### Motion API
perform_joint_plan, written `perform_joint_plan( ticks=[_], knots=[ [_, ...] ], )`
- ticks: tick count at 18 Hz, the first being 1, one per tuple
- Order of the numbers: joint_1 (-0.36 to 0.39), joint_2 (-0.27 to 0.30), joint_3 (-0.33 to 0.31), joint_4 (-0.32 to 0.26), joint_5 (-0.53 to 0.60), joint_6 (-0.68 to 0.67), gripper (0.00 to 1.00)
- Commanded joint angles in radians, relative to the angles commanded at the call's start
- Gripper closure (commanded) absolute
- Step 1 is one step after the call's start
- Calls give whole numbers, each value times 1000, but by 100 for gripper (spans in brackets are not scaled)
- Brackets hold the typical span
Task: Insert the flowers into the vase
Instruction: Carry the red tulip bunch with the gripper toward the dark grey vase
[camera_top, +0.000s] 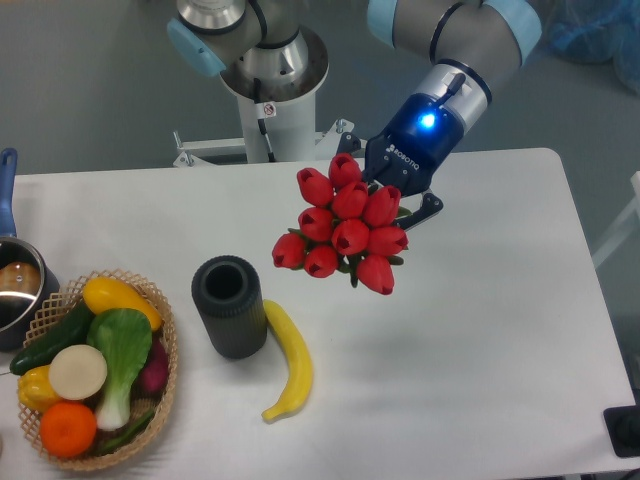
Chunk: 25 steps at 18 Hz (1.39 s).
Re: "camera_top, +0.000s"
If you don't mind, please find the green bok choy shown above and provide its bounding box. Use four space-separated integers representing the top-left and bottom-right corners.
87 308 152 431

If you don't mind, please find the yellow bell pepper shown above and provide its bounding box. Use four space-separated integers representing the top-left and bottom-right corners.
18 365 62 413

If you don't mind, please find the blue plastic bag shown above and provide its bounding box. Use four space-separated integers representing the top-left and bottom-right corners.
545 1 639 93

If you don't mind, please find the yellow squash in basket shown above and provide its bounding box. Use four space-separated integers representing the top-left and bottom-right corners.
82 277 163 332

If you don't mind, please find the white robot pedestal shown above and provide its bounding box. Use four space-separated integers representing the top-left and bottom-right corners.
172 24 351 169

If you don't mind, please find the white frame at right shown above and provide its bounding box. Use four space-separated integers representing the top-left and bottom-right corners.
591 171 639 269

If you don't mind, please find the blue handled saucepan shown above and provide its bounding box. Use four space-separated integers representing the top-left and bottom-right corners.
0 147 61 352

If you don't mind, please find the green chili pepper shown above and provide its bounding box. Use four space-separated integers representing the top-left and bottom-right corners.
93 410 155 456

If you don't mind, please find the dark green cucumber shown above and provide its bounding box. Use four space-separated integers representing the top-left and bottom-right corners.
9 300 95 376

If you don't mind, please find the woven wicker basket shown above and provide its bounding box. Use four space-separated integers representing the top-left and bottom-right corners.
18 269 178 472

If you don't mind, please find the dark grey ribbed vase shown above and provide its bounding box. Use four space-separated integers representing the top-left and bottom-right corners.
191 255 267 359

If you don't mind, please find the black device at edge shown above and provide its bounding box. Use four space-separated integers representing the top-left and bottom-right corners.
603 405 639 458

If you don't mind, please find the long yellow squash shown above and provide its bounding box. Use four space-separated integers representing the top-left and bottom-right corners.
262 300 314 423

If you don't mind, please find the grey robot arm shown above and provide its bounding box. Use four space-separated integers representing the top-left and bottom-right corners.
166 1 541 229

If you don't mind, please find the white round radish slice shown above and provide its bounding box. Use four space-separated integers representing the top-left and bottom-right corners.
48 344 107 401

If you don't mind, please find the red tulip bouquet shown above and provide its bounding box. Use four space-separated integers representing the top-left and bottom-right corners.
271 153 409 295

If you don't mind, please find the orange fruit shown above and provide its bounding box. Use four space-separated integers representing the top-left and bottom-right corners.
39 402 97 458

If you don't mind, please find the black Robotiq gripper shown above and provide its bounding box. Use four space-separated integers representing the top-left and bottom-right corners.
336 93 464 232

